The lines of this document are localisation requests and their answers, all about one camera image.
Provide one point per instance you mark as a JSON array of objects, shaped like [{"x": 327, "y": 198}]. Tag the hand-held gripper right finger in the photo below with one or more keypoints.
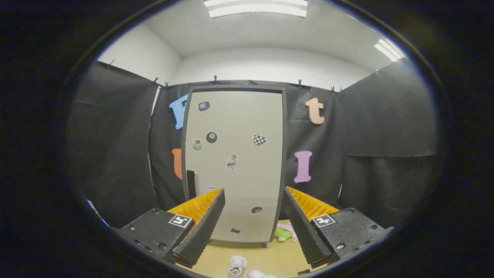
[{"x": 301, "y": 224}]

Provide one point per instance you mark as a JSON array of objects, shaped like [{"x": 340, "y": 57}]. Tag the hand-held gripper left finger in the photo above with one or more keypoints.
[{"x": 208, "y": 220}]

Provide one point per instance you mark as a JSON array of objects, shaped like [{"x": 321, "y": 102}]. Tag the grey shoe cabinet door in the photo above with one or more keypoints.
[{"x": 239, "y": 123}]

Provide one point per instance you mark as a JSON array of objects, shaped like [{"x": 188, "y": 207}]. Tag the pink green plush toy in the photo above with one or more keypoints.
[{"x": 283, "y": 233}]

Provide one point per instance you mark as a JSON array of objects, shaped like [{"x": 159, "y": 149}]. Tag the black table clamp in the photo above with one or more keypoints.
[{"x": 303, "y": 272}]

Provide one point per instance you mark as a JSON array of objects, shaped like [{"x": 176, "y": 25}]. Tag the black backdrop cloth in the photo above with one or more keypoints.
[{"x": 386, "y": 135}]

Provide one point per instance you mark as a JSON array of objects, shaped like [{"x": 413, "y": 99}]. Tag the small ceiling light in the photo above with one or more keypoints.
[{"x": 388, "y": 50}]

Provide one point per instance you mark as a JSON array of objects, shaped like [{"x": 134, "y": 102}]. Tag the long ceiling light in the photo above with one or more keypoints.
[{"x": 254, "y": 8}]

